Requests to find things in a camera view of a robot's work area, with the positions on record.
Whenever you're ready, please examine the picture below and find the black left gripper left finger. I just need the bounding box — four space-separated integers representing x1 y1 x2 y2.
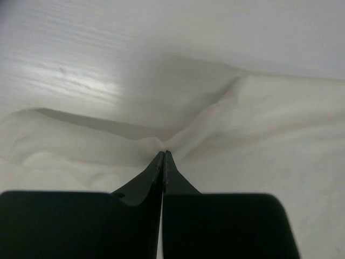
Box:
1 152 164 258

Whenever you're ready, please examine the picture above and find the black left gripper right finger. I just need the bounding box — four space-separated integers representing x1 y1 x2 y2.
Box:
162 152 300 258

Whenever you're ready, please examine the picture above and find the white t shirt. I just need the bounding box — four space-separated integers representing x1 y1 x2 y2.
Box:
1 75 344 258

